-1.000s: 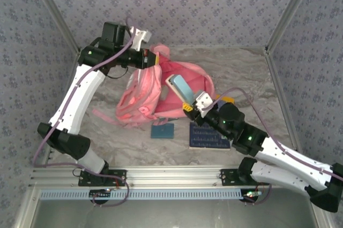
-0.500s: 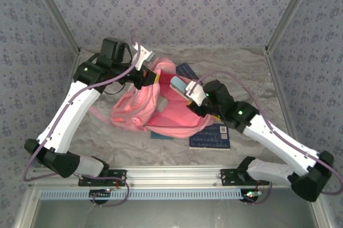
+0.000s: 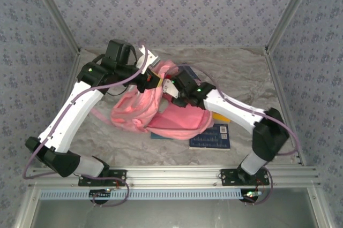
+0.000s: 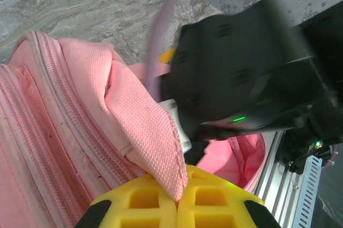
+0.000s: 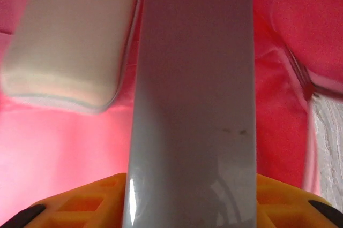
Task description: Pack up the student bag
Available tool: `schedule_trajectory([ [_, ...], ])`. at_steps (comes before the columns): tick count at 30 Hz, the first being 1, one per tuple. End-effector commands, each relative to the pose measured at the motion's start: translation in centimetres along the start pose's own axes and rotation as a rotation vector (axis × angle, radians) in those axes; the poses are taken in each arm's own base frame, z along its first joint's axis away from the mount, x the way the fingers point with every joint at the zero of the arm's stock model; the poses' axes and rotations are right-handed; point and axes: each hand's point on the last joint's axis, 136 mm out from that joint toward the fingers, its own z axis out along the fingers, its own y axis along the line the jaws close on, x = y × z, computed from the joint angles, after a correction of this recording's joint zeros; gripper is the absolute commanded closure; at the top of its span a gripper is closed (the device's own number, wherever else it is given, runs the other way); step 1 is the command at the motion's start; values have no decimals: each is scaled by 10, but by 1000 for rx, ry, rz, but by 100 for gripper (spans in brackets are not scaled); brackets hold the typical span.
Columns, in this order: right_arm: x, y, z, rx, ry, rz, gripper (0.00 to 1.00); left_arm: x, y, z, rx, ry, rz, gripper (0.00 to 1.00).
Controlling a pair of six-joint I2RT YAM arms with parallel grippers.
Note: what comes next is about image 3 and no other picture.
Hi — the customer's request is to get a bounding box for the aluminium front rail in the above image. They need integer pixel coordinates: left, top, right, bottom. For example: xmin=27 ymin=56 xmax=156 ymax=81
xmin=28 ymin=165 xmax=322 ymax=188

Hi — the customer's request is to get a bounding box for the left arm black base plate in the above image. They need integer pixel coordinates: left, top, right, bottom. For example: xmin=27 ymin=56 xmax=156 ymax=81
xmin=78 ymin=169 xmax=127 ymax=187

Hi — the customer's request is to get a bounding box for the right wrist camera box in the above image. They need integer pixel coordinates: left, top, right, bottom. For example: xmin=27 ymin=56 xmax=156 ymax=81
xmin=162 ymin=78 xmax=179 ymax=99

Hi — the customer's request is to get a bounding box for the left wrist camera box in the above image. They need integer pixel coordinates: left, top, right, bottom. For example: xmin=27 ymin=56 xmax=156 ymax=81
xmin=137 ymin=47 xmax=161 ymax=75

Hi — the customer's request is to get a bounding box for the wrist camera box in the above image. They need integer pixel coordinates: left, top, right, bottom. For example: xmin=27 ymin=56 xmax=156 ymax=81
xmin=137 ymin=47 xmax=161 ymax=75
xmin=162 ymin=78 xmax=179 ymax=99

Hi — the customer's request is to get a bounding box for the navy blue book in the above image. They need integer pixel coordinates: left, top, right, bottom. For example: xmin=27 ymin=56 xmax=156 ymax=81
xmin=189 ymin=123 xmax=231 ymax=150
xmin=178 ymin=63 xmax=202 ymax=83

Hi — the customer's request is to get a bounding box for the aluminium corner post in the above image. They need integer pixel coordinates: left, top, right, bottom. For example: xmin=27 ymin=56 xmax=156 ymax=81
xmin=264 ymin=0 xmax=319 ymax=52
xmin=26 ymin=0 xmax=82 ymax=54

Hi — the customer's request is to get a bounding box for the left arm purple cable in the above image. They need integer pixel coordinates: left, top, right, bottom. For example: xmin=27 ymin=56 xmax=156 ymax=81
xmin=21 ymin=39 xmax=150 ymax=208

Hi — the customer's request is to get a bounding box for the teal wallet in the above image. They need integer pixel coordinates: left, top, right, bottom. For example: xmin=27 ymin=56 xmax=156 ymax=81
xmin=150 ymin=131 xmax=175 ymax=140

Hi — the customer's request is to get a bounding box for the grey-blue slotted cable duct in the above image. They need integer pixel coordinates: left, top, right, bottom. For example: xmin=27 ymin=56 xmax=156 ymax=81
xmin=39 ymin=188 xmax=245 ymax=201

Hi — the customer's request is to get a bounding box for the pink backpack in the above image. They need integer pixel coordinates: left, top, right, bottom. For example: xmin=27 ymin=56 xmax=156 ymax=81
xmin=90 ymin=59 xmax=215 ymax=141

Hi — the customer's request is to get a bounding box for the grey metal lower shelf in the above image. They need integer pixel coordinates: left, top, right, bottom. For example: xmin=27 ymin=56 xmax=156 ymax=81
xmin=14 ymin=187 xmax=334 ymax=228

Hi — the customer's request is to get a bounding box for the yellow cartoon book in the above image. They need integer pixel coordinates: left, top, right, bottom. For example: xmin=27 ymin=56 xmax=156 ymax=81
xmin=212 ymin=112 xmax=231 ymax=125

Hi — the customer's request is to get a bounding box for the black controller board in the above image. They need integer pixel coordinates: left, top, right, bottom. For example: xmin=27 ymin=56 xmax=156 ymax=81
xmin=89 ymin=189 xmax=112 ymax=200
xmin=242 ymin=189 xmax=263 ymax=202

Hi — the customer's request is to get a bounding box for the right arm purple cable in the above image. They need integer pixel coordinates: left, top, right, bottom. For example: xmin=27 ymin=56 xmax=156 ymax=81
xmin=184 ymin=63 xmax=301 ymax=207

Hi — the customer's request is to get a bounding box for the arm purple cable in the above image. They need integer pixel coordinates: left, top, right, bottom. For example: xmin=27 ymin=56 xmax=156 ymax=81
xmin=21 ymin=39 xmax=150 ymax=208
xmin=184 ymin=63 xmax=301 ymax=207

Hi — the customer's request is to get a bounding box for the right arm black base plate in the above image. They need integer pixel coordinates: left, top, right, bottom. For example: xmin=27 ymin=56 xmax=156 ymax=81
xmin=220 ymin=169 xmax=270 ymax=187

